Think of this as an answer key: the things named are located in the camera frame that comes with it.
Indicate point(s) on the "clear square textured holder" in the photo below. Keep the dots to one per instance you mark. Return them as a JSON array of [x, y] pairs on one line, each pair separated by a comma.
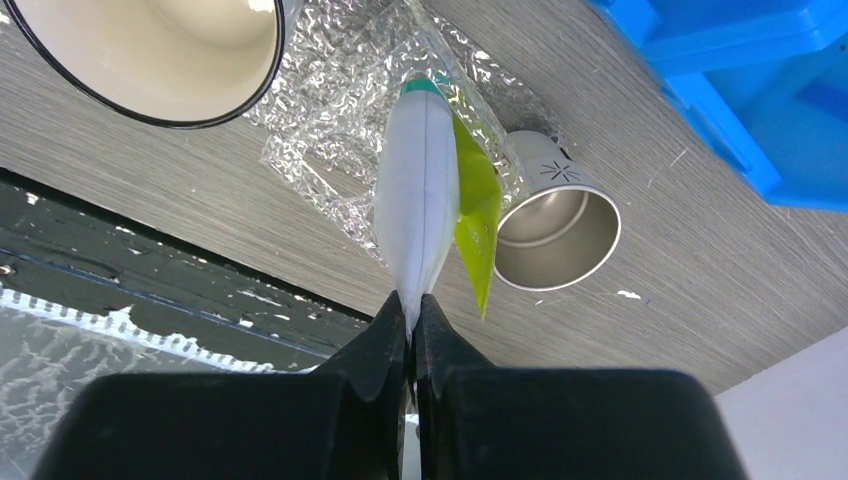
[[334, 168]]

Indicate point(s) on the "clear oval textured tray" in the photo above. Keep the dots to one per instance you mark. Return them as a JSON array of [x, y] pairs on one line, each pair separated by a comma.
[[348, 59]]

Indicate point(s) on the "teal cap toothpaste tube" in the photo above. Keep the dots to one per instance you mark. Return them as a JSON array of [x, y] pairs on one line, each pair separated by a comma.
[[417, 193]]

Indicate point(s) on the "white enamel mug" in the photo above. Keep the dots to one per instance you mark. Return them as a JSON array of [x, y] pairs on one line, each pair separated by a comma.
[[171, 64]]

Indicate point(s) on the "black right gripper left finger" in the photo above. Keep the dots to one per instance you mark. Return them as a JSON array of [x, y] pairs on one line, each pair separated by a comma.
[[342, 420]]

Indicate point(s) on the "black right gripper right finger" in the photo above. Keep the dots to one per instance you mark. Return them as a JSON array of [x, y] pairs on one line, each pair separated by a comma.
[[482, 421]]

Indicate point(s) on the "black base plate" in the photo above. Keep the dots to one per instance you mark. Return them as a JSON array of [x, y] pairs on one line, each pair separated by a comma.
[[73, 254]]

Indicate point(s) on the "small metal cup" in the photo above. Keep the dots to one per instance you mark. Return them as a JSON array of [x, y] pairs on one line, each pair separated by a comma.
[[564, 230]]

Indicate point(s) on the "blue three-compartment plastic bin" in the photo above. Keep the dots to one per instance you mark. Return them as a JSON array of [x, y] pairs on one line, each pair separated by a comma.
[[763, 83]]

